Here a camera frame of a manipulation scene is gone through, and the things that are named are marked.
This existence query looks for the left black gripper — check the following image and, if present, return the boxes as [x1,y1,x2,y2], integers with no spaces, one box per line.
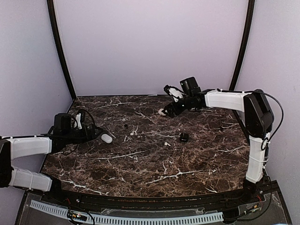
[63,124,103,145]

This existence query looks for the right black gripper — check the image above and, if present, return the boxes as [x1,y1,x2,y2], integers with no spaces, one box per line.
[164,95,193,119]

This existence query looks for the white earbud charging case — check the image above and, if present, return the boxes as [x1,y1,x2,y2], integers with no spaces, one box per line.
[101,134,113,143]

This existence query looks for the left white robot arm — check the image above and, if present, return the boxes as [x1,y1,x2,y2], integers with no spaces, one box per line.
[0,112,112,204]

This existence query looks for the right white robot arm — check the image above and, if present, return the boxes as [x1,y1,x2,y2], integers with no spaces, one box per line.
[159,77,275,203]

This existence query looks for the black small charging case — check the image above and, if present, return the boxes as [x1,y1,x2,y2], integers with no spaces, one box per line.
[180,132,189,143]

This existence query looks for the white earbud pair on table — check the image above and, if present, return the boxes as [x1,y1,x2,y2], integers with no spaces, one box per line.
[130,130,137,136]

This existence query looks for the green circuit board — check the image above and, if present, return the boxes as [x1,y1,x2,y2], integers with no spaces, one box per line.
[67,210,87,221]

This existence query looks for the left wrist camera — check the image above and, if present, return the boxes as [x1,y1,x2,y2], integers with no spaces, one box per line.
[74,112,83,130]

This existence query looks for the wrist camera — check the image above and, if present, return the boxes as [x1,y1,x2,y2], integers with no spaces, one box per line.
[164,85,184,102]
[74,112,83,130]

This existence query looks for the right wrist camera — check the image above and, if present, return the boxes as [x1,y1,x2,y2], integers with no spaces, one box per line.
[164,85,184,102]

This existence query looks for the grey slotted cable duct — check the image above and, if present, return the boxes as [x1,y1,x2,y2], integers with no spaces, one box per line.
[30,200,224,225]

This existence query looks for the right black frame post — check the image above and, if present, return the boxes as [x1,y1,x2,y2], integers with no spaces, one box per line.
[226,0,255,100]

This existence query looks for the black frame post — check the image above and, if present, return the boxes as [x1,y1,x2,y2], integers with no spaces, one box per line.
[46,0,77,101]
[226,0,255,100]

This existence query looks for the black front rail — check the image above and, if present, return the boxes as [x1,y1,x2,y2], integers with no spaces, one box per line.
[25,181,279,211]

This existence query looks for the left black frame post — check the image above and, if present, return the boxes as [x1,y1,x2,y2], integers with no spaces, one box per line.
[46,0,77,101]

